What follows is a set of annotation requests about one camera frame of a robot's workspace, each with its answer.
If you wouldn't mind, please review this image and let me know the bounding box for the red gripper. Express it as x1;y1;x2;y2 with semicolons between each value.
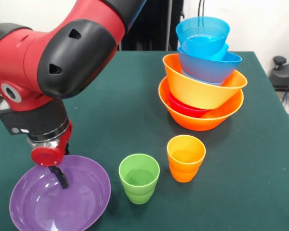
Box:
30;121;73;190

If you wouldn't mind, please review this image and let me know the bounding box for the large purple bowl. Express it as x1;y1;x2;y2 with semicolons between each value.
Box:
9;155;112;231

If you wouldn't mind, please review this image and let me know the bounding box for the small magenta bowl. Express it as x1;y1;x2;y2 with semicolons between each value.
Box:
168;92;209;118

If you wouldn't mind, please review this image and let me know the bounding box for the large orange bowl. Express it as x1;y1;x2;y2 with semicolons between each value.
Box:
162;53;248;109
158;77;244;132

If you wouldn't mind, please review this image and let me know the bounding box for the large blue bowl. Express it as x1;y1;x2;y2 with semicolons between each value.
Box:
177;46;243;84

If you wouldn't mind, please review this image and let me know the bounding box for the blue ribbed-bottom bowl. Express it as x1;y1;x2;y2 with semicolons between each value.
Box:
175;16;231;57

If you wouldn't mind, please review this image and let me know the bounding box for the green cup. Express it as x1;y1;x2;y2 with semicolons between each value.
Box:
118;154;160;205

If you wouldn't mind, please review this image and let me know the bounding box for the dark green tablecloth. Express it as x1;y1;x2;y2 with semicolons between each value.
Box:
0;50;289;231

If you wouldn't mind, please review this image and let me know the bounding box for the orange cup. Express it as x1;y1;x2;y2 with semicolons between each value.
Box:
166;134;207;183

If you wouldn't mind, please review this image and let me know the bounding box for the black pedestal foot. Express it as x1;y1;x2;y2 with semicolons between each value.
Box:
269;55;289;91

